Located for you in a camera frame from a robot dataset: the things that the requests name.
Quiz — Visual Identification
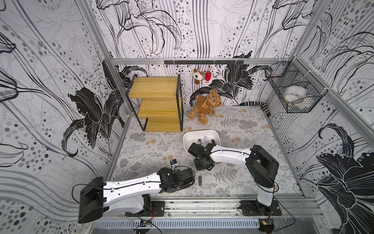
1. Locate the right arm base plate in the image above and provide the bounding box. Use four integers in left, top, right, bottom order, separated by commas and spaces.
239, 200, 282, 217

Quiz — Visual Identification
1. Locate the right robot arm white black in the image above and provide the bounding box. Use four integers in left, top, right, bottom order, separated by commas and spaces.
188, 141, 279, 208

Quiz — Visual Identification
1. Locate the wooden shelf black metal frame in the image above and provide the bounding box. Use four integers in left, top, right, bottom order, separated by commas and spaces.
125, 74, 184, 132

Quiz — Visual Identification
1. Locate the brown teddy bear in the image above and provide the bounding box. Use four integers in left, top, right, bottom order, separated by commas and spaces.
188, 89, 222, 125

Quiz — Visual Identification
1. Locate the striped fabric piece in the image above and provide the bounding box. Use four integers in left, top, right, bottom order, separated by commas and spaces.
239, 101, 271, 117

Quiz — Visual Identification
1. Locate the white tape roll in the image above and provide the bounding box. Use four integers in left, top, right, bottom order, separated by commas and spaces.
283, 86, 307, 102

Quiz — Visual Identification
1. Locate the small black electronics module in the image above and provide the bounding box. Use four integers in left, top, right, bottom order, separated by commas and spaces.
259, 219, 275, 234

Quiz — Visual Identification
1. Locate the small hanging plush dog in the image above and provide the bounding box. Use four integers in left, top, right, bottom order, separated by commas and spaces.
193, 69, 204, 85

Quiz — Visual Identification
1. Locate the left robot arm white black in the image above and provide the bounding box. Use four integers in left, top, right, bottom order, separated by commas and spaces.
78, 167, 195, 224

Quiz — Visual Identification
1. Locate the white plastic storage box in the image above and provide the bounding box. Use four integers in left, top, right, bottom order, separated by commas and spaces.
183, 130, 221, 152

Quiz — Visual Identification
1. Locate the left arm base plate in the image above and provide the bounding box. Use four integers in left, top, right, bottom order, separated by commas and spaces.
125, 195, 166, 217

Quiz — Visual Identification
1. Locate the red hanging plush toy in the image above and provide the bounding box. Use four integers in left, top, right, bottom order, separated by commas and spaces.
205, 71, 211, 82

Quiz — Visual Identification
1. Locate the black hook rail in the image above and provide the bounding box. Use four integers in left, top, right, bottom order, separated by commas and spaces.
164, 59, 244, 65

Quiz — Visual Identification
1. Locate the small circuit board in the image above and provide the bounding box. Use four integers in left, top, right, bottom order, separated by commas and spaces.
139, 220, 153, 228

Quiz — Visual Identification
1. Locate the black wire basket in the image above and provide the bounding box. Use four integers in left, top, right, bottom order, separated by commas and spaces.
265, 60, 327, 114

